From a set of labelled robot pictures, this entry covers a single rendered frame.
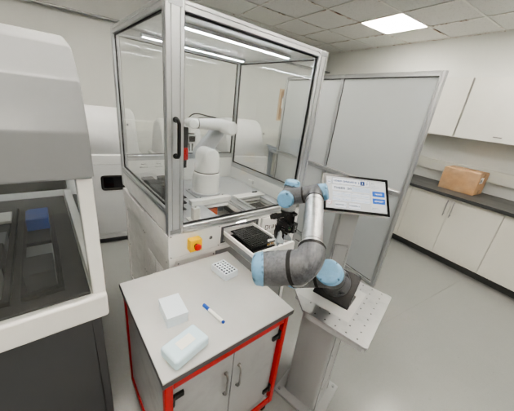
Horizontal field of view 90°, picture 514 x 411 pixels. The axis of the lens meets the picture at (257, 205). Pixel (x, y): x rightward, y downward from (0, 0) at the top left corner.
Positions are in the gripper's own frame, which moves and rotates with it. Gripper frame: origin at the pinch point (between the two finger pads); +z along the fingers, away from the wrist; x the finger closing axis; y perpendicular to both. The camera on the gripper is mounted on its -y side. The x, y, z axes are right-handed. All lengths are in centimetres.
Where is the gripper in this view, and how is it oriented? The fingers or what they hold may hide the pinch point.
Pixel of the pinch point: (279, 242)
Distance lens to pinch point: 139.0
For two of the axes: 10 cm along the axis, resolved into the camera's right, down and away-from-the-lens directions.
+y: 6.4, 3.5, -6.9
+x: 7.6, -1.5, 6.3
